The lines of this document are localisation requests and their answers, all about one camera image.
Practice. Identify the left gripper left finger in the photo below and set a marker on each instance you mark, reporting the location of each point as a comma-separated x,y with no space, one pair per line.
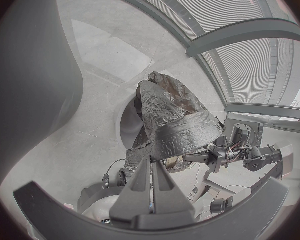
137,189

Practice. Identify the white trash bin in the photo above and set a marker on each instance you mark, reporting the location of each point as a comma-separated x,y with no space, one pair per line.
125,124

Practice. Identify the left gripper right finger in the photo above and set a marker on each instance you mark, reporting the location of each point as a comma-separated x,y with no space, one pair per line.
165,191

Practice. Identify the window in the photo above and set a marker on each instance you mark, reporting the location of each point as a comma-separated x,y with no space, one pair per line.
240,46

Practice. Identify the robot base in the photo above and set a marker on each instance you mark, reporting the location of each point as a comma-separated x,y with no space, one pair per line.
100,201

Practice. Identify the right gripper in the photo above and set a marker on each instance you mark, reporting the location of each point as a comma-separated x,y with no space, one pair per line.
216,159

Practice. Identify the black plastic bag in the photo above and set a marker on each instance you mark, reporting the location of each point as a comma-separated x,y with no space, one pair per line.
175,116

